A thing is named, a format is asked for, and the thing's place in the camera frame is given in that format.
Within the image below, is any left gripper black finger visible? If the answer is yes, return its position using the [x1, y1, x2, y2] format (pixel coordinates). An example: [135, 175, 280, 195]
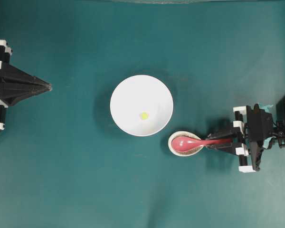
[0, 83, 52, 107]
[0, 61, 51, 88]

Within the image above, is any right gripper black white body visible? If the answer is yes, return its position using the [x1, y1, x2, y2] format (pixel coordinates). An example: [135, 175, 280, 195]
[233, 104, 274, 172]

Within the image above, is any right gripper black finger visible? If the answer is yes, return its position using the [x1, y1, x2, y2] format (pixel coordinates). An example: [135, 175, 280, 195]
[206, 142, 245, 156]
[205, 123, 243, 141]

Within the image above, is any pink ceramic spoon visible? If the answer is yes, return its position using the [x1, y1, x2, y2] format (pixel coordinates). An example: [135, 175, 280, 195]
[171, 136, 233, 152]

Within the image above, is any yellow hexagonal prism block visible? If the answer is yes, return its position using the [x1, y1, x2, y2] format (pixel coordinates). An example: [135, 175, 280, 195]
[140, 112, 149, 120]

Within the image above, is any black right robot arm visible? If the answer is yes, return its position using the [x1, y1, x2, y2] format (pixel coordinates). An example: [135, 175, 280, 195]
[206, 104, 285, 173]

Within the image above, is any speckled white spoon rest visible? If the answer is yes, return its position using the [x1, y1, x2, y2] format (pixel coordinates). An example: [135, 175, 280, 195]
[168, 131, 203, 157]

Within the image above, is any white round bowl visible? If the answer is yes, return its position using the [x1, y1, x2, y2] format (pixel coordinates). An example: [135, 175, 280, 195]
[110, 75, 174, 137]

